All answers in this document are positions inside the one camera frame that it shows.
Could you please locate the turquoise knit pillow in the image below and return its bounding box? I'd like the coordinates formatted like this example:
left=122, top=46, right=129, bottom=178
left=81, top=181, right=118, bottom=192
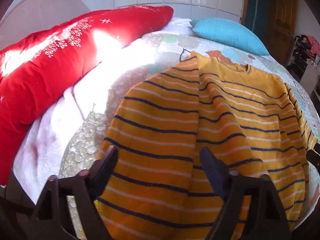
left=190, top=18, right=269, bottom=56

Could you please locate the white upholstered headboard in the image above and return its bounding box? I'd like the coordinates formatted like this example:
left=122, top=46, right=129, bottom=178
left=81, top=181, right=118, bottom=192
left=1, top=0, right=90, bottom=49

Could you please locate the red embroidered duvet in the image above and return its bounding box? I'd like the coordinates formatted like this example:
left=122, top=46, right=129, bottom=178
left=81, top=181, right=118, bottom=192
left=1, top=5, right=174, bottom=185

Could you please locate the pink clothes pile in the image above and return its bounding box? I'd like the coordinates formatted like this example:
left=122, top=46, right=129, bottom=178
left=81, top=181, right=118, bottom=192
left=308, top=36, right=320, bottom=56

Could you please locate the brown wooden door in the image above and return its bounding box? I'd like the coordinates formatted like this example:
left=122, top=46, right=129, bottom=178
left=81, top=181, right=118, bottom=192
left=241, top=0, right=297, bottom=66

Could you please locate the yellow striped knit sweater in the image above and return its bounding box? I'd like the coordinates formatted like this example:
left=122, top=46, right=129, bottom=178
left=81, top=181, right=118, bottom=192
left=96, top=52, right=318, bottom=239

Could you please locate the heart patterned quilted bedspread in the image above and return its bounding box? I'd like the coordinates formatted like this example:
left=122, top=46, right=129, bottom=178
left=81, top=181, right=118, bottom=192
left=57, top=31, right=320, bottom=240

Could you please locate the cluttered white shelf unit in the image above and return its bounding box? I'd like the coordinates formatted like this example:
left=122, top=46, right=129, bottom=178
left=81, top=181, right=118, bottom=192
left=286, top=35, right=319, bottom=101

